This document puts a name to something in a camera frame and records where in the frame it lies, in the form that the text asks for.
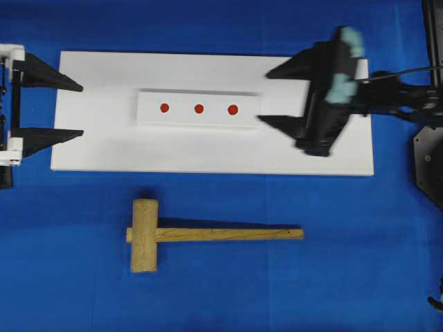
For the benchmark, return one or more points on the white foam board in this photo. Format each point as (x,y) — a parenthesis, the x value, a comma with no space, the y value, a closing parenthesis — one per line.
(157,112)

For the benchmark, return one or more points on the blue table cloth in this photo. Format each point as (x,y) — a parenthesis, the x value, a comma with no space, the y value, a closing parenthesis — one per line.
(372,252)

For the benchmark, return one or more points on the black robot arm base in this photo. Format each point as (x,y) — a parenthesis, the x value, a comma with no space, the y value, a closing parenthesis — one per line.
(427,148)

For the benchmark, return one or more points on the wooden mallet hammer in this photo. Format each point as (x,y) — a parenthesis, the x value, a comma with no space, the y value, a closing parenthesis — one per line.
(145,234)

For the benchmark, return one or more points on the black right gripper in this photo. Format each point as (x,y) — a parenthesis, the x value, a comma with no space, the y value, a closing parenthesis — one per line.
(330,66)

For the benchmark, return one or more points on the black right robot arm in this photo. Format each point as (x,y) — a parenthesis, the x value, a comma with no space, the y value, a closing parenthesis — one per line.
(385,94)

